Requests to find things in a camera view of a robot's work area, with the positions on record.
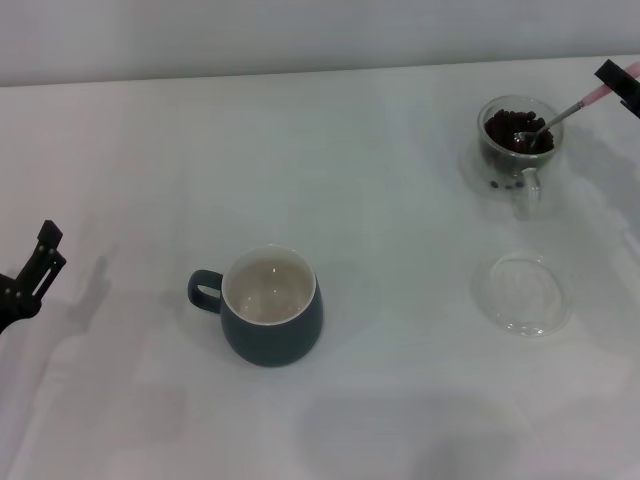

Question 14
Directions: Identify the clear glass cup with handle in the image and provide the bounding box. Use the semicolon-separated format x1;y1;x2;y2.
475;95;565;221

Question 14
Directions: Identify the small clear glass dish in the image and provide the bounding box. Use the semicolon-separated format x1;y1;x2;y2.
472;250;574;339

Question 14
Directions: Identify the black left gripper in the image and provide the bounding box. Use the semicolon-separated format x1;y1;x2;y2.
0;218;68;337

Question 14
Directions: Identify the pink handled metal spoon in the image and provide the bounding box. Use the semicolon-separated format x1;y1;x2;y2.
513;82;612;150

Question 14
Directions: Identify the pile of coffee beans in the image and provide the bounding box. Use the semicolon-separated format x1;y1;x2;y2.
482;108;555;155

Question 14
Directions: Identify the dark blue-grey ceramic mug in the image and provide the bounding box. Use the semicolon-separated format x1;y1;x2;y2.
187;243;325;369

